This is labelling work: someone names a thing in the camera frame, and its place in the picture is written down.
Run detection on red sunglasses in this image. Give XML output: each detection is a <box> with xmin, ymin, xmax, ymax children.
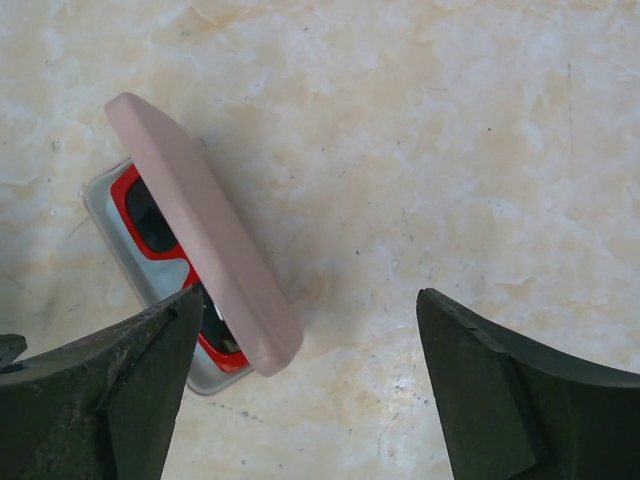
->
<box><xmin>110</xmin><ymin>165</ymin><xmax>249</xmax><ymax>374</ymax></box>

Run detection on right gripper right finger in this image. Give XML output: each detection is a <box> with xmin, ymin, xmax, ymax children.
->
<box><xmin>416</xmin><ymin>288</ymin><xmax>639</xmax><ymax>479</ymax></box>

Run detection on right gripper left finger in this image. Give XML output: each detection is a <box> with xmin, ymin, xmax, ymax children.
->
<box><xmin>1</xmin><ymin>287</ymin><xmax>203</xmax><ymax>479</ymax></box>

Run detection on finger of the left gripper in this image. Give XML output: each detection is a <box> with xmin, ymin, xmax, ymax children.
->
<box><xmin>0</xmin><ymin>334</ymin><xmax>27</xmax><ymax>370</ymax></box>

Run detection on pink glasses case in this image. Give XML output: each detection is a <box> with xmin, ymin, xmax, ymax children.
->
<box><xmin>84</xmin><ymin>92</ymin><xmax>303</xmax><ymax>395</ymax></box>

